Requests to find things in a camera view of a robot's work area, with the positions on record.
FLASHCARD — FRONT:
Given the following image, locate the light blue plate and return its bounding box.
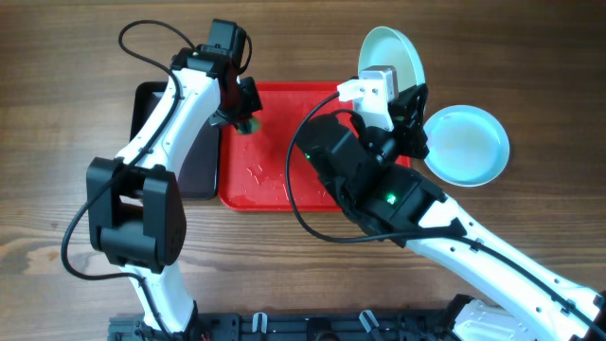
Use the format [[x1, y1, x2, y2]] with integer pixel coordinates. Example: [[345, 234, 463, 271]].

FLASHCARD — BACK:
[[358, 27, 427, 98], [423, 105, 510, 188]]

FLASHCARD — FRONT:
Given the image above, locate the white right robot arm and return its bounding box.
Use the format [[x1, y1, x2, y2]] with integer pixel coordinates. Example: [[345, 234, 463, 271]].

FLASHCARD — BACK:
[[337, 65, 605, 340]]

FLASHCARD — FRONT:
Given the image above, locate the green yellow sponge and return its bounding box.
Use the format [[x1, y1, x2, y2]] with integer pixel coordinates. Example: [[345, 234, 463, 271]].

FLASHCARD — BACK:
[[237, 117, 261, 135]]

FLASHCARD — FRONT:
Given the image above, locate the black tray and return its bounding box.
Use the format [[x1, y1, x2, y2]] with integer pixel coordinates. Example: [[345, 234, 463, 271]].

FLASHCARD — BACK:
[[130, 81, 222, 201]]

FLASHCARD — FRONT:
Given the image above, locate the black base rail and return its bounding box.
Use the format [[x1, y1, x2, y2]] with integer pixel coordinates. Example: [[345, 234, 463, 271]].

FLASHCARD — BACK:
[[107, 308, 455, 341]]

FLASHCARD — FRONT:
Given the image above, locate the red tray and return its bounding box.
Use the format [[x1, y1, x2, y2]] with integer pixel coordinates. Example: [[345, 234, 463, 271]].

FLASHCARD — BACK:
[[217, 81, 412, 212]]

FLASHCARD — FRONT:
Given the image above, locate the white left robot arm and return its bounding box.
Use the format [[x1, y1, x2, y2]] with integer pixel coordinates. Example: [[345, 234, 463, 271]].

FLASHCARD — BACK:
[[85, 44, 261, 340]]

